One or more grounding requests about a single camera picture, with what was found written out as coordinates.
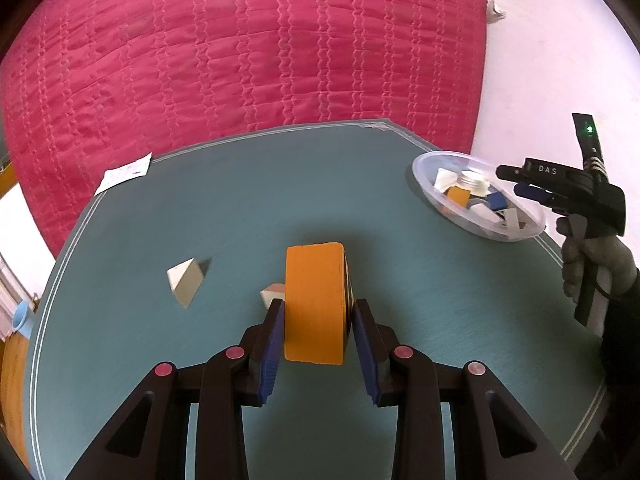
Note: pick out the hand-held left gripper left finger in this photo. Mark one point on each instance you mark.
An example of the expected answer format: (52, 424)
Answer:
(272, 355)

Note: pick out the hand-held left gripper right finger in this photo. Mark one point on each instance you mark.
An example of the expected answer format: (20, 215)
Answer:
(365, 355)

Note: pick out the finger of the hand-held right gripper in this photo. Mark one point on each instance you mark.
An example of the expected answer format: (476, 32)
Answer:
(537, 171)
(532, 192)

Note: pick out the beige wooden block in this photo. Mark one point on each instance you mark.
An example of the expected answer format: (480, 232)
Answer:
(511, 219)

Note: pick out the small tan block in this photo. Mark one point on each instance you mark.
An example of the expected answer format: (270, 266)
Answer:
(524, 226)

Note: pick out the blue wooden block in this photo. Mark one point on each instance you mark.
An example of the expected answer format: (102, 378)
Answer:
(496, 201)

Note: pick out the large orange triangular block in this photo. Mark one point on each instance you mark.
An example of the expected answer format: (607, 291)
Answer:
(312, 305)

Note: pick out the small orange triangular block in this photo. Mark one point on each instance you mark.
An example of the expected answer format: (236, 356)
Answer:
(457, 196)

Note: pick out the white wooden block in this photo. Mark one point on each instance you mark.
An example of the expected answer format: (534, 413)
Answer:
(446, 179)

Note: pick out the clear plastic bowl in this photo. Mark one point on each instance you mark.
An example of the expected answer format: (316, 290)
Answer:
(427, 192)

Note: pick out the person's right forearm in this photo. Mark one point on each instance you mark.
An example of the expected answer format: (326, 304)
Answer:
(622, 340)

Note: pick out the person's right hand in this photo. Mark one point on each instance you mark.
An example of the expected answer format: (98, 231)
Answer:
(617, 260)

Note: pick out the small white cube block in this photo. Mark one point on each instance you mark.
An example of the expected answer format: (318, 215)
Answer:
(272, 292)

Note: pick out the white triangular block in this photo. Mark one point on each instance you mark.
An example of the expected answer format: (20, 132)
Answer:
(185, 282)

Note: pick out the white paper slip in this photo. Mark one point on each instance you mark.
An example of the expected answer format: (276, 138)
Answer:
(122, 175)

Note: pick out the light blue cup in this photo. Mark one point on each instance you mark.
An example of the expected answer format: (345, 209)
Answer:
(21, 317)

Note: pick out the yellow wooden furniture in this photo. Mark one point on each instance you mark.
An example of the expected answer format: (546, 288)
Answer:
(12, 400)

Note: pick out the red quilted blanket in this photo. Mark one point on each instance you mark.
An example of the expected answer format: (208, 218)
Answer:
(250, 60)

